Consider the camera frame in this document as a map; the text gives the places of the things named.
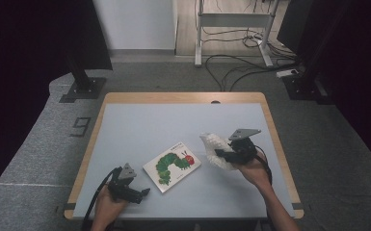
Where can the person's right hand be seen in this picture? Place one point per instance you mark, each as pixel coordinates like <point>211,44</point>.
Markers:
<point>257,171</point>

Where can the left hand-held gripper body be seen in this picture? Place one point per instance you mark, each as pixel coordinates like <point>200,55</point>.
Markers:
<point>122,187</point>

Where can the white metal desk frame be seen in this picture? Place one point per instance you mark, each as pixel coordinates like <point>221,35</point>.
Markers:
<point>234,20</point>

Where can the person's left hand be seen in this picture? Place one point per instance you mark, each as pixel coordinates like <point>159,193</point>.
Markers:
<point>107,210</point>

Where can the white power strip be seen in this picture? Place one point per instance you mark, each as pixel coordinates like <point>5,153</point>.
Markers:
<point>287,73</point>

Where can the black tape piece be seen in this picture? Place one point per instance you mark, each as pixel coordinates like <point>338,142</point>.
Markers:
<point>70,206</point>
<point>297,206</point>

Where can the white caterpillar picture book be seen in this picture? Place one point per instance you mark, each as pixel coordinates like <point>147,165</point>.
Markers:
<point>173,166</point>

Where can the black metal stand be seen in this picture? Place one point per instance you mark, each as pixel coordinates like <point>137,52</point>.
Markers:
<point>83,86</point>
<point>305,86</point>

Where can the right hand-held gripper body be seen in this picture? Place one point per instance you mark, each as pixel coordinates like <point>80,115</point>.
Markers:
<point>245,149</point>

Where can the white knitted cloth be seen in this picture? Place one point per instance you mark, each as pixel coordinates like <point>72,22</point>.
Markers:
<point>213,144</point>

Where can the wooden table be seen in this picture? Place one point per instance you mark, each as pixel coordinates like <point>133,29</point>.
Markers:
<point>180,97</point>

